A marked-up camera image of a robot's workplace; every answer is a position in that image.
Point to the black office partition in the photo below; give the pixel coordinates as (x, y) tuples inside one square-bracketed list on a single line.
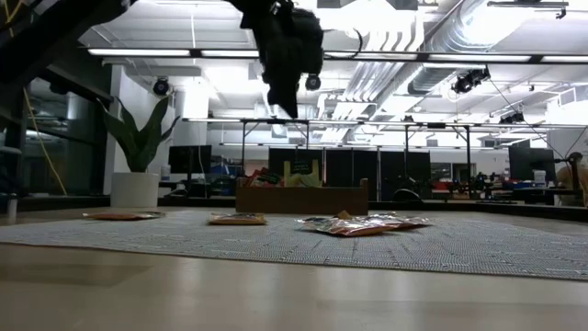
[(353, 165)]

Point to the black ceiling spotlights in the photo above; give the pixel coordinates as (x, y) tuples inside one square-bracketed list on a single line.
[(468, 82)]

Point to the grey woven placemat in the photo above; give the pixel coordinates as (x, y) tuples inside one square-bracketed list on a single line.
[(229, 243)]

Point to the white cylinder foot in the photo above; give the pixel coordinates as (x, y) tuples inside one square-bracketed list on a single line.
[(12, 207)]

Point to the snake plant in white pot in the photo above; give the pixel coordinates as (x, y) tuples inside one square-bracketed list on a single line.
[(134, 189)]

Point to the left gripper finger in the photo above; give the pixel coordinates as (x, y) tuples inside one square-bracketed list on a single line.
[(277, 87), (292, 94)]

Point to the orange mango tea packet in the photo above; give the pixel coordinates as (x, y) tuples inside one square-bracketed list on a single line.
[(343, 214), (399, 221), (124, 215), (349, 227), (236, 219)]

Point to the black metal rack frame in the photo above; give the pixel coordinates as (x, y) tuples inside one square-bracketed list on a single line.
[(436, 125), (275, 121)]

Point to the black hanging camera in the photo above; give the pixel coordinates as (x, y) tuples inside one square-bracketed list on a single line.
[(313, 83), (161, 86)]

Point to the white cup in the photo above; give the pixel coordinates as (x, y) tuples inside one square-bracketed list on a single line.
[(539, 177)]

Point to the red tea bag packet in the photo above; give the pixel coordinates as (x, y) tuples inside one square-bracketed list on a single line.
[(264, 178)]

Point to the person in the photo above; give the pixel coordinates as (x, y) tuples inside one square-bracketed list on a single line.
[(572, 179)]

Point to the wooden three-compartment box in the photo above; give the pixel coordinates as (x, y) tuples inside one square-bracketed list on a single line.
[(298, 202)]

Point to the long LED light bar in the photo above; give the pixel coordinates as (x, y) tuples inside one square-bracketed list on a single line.
[(138, 52)]

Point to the black computer monitor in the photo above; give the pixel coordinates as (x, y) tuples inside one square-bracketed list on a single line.
[(528, 163), (190, 159)]

